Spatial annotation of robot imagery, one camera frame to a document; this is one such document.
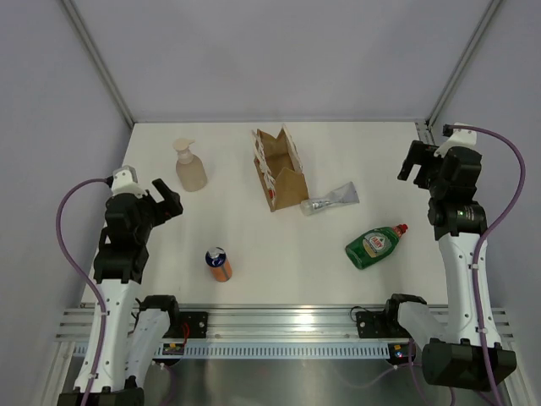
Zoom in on aluminium mounting rail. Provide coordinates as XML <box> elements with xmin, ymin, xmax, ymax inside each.
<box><xmin>54</xmin><ymin>303</ymin><xmax>514</xmax><ymax>342</ymax></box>

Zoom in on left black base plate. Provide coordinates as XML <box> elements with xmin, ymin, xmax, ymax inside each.
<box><xmin>164</xmin><ymin>311</ymin><xmax>209</xmax><ymax>339</ymax></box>

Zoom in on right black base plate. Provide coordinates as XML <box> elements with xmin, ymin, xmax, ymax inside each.
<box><xmin>355</xmin><ymin>310</ymin><xmax>411</xmax><ymax>339</ymax></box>

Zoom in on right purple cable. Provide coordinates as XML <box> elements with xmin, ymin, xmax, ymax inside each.
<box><xmin>451</xmin><ymin>123</ymin><xmax>527</xmax><ymax>406</ymax></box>

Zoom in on right aluminium frame post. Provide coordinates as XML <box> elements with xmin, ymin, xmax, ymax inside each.
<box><xmin>425</xmin><ymin>0</ymin><xmax>505</xmax><ymax>129</ymax></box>

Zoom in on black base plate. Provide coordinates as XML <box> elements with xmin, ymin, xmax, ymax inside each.
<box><xmin>355</xmin><ymin>310</ymin><xmax>411</xmax><ymax>339</ymax></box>
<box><xmin>164</xmin><ymin>311</ymin><xmax>209</xmax><ymax>339</ymax></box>

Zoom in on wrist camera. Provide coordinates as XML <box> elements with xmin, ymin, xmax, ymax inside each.
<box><xmin>434</xmin><ymin>123</ymin><xmax>477</xmax><ymax>158</ymax></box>
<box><xmin>111</xmin><ymin>165</ymin><xmax>147</xmax><ymax>198</ymax></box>

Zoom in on orange blue spray can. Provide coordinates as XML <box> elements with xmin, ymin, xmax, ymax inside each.
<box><xmin>205</xmin><ymin>247</ymin><xmax>232</xmax><ymax>283</ymax></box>

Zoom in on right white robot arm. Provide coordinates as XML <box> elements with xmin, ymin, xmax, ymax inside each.
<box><xmin>382</xmin><ymin>141</ymin><xmax>516</xmax><ymax>392</ymax></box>

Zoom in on left aluminium frame post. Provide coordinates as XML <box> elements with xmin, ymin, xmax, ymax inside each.
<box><xmin>58</xmin><ymin>0</ymin><xmax>135</xmax><ymax>129</ymax></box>

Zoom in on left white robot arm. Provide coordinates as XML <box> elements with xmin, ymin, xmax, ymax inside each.
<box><xmin>57</xmin><ymin>175</ymin><xmax>183</xmax><ymax>405</ymax></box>

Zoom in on beige pump soap bottle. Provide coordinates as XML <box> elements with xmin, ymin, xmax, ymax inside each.
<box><xmin>173</xmin><ymin>138</ymin><xmax>208</xmax><ymax>192</ymax></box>

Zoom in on purple cable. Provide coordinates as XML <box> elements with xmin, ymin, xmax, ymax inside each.
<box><xmin>55</xmin><ymin>178</ymin><xmax>114</xmax><ymax>406</ymax></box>
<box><xmin>451</xmin><ymin>123</ymin><xmax>527</xmax><ymax>406</ymax></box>

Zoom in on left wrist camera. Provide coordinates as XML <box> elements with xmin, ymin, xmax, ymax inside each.
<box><xmin>111</xmin><ymin>165</ymin><xmax>147</xmax><ymax>198</ymax></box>

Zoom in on green dish soap bottle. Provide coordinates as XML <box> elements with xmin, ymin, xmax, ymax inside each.
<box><xmin>345</xmin><ymin>224</ymin><xmax>408</xmax><ymax>270</ymax></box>

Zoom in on aluminium frame post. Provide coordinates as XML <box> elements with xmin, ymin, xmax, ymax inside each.
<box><xmin>425</xmin><ymin>0</ymin><xmax>505</xmax><ymax>129</ymax></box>
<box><xmin>58</xmin><ymin>0</ymin><xmax>135</xmax><ymax>129</ymax></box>

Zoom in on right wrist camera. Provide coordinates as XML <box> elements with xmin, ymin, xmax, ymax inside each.
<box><xmin>434</xmin><ymin>123</ymin><xmax>477</xmax><ymax>158</ymax></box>

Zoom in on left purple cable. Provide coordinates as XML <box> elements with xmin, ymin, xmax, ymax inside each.
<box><xmin>55</xmin><ymin>178</ymin><xmax>114</xmax><ymax>406</ymax></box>

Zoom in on watermelon print canvas bag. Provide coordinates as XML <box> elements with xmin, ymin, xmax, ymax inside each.
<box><xmin>251</xmin><ymin>124</ymin><xmax>309</xmax><ymax>212</ymax></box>

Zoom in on white slotted cable duct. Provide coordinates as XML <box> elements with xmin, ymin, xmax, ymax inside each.
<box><xmin>72</xmin><ymin>342</ymin><xmax>392</xmax><ymax>359</ymax></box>

